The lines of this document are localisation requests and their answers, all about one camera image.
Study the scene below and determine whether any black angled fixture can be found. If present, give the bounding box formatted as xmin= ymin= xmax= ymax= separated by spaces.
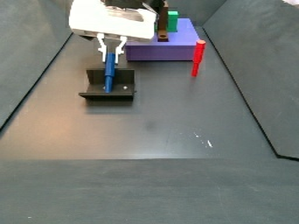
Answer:
xmin=78 ymin=69 xmax=136 ymax=101

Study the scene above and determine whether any red hexagonal peg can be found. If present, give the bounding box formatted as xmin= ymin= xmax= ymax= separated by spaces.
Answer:
xmin=191 ymin=39 xmax=205 ymax=77

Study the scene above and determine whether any brown L-shaped bracket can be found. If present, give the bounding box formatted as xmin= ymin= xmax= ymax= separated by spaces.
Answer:
xmin=156 ymin=6 xmax=168 ymax=42

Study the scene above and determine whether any purple base block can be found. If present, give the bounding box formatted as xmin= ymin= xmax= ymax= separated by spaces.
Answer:
xmin=125 ymin=18 xmax=199 ymax=61

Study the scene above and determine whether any green block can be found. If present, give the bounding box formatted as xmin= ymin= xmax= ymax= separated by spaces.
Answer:
xmin=167 ymin=10 xmax=179 ymax=32

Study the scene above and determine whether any blue hexagonal peg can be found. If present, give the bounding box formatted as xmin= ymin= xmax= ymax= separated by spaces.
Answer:
xmin=105 ymin=52 xmax=116 ymax=93

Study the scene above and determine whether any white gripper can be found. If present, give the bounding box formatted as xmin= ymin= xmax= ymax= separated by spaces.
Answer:
xmin=69 ymin=0 xmax=156 ymax=64

